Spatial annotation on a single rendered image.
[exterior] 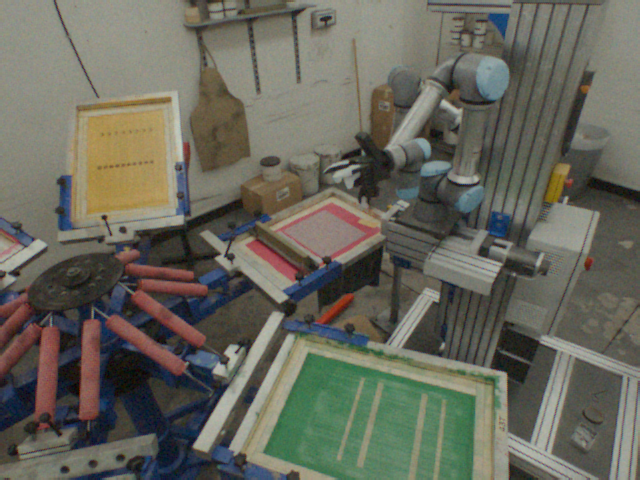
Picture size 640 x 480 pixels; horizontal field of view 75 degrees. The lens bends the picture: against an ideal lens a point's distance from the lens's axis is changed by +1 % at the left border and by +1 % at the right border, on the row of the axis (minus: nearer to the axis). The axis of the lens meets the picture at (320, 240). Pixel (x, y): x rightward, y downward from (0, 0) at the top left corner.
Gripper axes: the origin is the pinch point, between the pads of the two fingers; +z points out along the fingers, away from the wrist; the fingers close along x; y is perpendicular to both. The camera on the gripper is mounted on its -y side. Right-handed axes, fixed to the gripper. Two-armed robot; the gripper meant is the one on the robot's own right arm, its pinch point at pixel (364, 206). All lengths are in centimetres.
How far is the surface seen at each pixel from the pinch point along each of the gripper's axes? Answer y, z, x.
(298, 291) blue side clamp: 30, -2, -72
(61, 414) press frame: 27, -6, -164
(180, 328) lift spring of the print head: 26, -13, -122
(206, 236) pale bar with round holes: -29, -6, -83
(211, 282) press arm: 3, -5, -98
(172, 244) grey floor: -190, 98, -55
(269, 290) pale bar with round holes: 25, -6, -83
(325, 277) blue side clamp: 30, 0, -57
